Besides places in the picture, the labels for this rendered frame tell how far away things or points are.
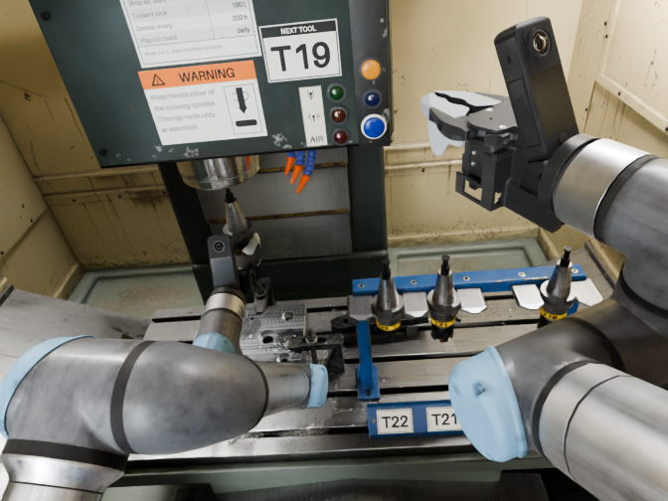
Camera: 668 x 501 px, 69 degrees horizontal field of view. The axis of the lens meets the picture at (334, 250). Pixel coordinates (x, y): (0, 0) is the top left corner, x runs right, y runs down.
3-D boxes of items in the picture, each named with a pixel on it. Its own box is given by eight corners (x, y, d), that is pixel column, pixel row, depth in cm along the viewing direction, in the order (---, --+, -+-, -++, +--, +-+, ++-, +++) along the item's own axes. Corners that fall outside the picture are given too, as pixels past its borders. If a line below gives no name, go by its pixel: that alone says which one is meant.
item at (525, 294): (548, 310, 92) (548, 307, 92) (519, 311, 93) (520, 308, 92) (536, 285, 98) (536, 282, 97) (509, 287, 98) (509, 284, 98)
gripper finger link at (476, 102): (422, 136, 58) (477, 164, 52) (423, 87, 55) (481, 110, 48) (443, 129, 60) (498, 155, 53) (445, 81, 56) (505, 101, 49)
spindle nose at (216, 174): (264, 149, 102) (253, 92, 95) (259, 186, 89) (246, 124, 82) (190, 157, 103) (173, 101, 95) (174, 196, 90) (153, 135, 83)
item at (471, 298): (489, 313, 93) (489, 310, 93) (461, 315, 93) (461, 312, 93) (480, 289, 99) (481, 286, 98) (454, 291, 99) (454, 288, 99)
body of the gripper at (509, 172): (447, 189, 52) (538, 243, 43) (451, 111, 46) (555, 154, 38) (501, 167, 54) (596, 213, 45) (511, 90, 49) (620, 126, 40)
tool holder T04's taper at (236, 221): (249, 220, 106) (242, 193, 102) (247, 232, 102) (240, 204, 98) (228, 222, 106) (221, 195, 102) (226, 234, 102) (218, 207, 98)
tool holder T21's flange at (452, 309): (452, 294, 100) (452, 284, 98) (464, 314, 95) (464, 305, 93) (422, 300, 99) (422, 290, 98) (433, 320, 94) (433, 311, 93)
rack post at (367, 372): (380, 400, 116) (374, 311, 98) (358, 401, 117) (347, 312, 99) (377, 367, 124) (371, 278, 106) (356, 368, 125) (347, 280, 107)
